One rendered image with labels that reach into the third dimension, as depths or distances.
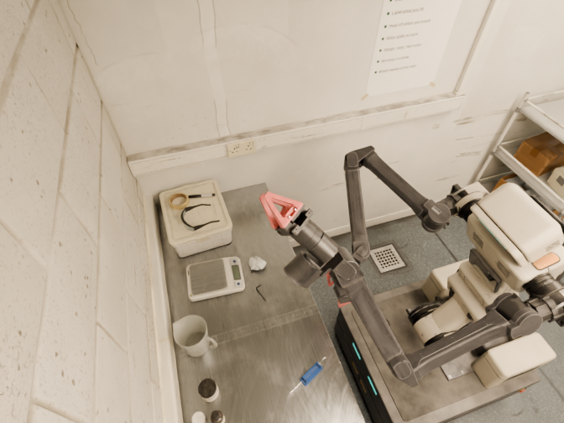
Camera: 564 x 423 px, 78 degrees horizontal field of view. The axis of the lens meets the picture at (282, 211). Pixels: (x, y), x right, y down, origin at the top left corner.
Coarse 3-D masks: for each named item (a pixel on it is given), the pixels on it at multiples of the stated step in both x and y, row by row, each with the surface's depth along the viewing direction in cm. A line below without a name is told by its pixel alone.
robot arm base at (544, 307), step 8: (536, 296) 104; (536, 304) 102; (544, 304) 101; (552, 304) 100; (544, 312) 100; (552, 312) 100; (560, 312) 100; (544, 320) 101; (552, 320) 101; (560, 320) 103
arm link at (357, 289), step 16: (352, 288) 81; (368, 288) 84; (352, 304) 86; (368, 304) 86; (368, 320) 88; (384, 320) 89; (384, 336) 91; (384, 352) 94; (400, 352) 94; (400, 368) 93
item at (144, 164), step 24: (456, 96) 202; (336, 120) 187; (360, 120) 191; (384, 120) 197; (192, 144) 173; (216, 144) 174; (240, 144) 177; (264, 144) 183; (288, 144) 188; (144, 168) 170; (168, 168) 175
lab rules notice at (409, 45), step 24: (384, 0) 152; (408, 0) 155; (432, 0) 158; (456, 0) 162; (384, 24) 160; (408, 24) 163; (432, 24) 168; (384, 48) 169; (408, 48) 173; (432, 48) 177; (384, 72) 179; (408, 72) 184; (432, 72) 189
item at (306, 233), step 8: (304, 216) 75; (304, 224) 72; (312, 224) 76; (280, 232) 80; (296, 232) 72; (304, 232) 75; (312, 232) 75; (320, 232) 76; (296, 240) 77; (304, 240) 76; (312, 240) 75
